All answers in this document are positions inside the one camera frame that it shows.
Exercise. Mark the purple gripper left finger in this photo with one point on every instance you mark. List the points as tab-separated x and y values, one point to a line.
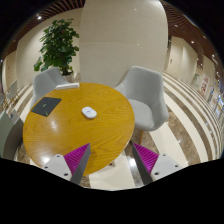
71	166

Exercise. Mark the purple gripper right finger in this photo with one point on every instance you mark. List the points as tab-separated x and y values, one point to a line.
153	166

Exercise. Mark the white computer mouse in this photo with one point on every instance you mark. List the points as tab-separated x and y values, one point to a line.
89	113

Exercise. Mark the round wooden table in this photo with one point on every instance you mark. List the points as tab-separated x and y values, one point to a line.
66	128

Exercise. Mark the grey chair near left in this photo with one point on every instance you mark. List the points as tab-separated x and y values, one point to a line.
11	127

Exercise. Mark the grey chair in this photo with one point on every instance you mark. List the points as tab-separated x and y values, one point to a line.
45	82
144	90
11	127
12	94

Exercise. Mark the grey chair right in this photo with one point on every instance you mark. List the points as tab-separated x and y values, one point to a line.
144	90

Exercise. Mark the white rectangular box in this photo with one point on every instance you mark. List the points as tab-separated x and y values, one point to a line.
67	86

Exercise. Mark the grey chair far left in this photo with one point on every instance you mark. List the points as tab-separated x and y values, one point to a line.
12	94

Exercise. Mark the green potted plant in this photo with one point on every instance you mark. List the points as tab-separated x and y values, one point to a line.
58	48

